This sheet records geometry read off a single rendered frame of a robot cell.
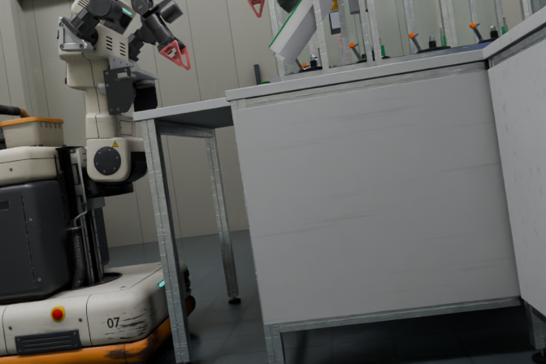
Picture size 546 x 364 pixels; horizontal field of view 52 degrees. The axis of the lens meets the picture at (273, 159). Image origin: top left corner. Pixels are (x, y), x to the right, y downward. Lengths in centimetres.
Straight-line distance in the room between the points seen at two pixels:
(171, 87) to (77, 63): 357
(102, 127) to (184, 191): 362
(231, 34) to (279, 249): 420
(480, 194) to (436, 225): 15
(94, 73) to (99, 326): 90
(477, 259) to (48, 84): 521
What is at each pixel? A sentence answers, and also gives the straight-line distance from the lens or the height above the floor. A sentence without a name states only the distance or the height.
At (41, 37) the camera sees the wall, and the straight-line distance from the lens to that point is 638.
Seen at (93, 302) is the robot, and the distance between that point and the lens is 201.
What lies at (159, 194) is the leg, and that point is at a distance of 188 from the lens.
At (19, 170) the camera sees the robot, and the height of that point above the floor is 73.
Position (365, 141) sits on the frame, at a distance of 162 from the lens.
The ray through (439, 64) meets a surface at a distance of 166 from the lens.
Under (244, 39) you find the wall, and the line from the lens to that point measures 565.
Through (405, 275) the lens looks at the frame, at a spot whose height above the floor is 26.
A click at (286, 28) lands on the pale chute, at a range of 193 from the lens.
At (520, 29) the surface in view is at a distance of 139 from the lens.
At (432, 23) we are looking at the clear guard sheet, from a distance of 384.
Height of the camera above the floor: 64
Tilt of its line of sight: level
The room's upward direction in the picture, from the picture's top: 8 degrees counter-clockwise
